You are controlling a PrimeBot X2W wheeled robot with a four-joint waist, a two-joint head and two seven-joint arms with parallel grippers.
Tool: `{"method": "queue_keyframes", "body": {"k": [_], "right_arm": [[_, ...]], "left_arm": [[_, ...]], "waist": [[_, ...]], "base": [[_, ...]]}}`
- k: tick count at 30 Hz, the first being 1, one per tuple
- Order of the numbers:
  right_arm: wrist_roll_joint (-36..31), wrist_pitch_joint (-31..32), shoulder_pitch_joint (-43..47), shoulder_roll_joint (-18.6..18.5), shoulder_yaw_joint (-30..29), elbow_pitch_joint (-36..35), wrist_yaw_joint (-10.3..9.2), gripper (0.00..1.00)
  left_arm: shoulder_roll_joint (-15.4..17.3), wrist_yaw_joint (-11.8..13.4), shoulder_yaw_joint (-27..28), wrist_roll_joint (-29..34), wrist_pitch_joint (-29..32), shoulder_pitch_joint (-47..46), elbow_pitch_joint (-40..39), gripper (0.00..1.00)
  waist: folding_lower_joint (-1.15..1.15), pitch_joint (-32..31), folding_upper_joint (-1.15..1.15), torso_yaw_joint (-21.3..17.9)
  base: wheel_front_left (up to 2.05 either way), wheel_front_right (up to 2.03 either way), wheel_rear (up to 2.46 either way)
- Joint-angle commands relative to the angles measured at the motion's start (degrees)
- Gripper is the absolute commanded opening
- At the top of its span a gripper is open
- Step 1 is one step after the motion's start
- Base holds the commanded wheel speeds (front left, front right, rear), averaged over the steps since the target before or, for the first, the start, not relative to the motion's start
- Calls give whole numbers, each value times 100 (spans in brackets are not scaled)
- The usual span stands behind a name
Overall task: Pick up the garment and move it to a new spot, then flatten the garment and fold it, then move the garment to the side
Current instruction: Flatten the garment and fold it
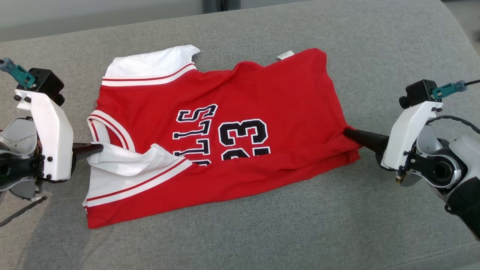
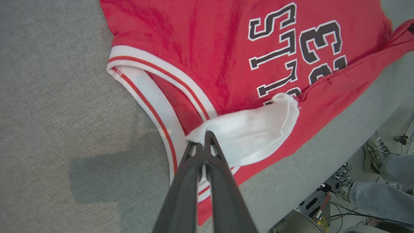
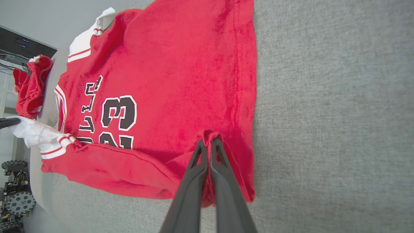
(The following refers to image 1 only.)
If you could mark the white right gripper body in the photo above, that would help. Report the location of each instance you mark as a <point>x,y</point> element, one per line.
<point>403,138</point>

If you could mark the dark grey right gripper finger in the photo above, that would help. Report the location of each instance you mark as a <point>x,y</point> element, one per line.
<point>369,141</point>

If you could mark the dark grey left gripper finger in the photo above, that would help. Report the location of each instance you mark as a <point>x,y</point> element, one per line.
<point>84,150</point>

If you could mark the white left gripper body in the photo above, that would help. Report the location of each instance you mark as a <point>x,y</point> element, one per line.
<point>56,142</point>

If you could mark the red basketball jersey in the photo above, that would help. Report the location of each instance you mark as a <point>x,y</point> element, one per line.
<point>262,105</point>

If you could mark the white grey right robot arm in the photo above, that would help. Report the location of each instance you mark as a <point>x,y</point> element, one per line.
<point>465,157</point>

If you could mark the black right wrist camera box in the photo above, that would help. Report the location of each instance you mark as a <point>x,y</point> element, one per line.
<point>418,92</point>

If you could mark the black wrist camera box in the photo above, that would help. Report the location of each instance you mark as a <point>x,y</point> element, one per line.
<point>45,82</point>
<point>418,92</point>

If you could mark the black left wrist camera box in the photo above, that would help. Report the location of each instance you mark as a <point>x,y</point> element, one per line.
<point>45,82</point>

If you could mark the teal right camera connector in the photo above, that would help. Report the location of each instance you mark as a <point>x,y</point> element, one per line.
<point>448,90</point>

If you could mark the teal camera connector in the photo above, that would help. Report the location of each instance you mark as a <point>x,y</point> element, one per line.
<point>448,90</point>
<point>20,75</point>

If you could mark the teal left camera connector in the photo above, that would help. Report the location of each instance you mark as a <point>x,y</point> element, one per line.
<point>20,75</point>

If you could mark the grey metal partition post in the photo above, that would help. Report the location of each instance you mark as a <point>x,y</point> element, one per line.
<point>212,3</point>

